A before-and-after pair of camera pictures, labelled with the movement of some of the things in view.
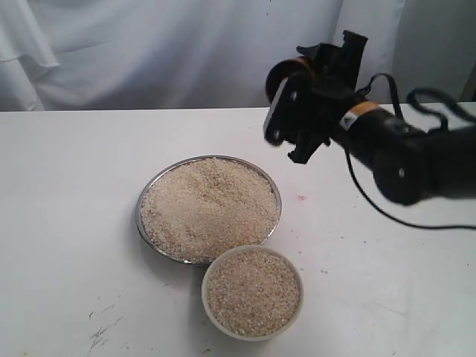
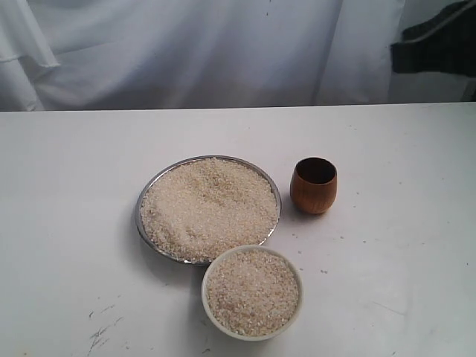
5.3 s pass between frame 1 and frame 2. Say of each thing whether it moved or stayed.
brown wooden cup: moved
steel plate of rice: stayed
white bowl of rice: stayed
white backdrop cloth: stayed
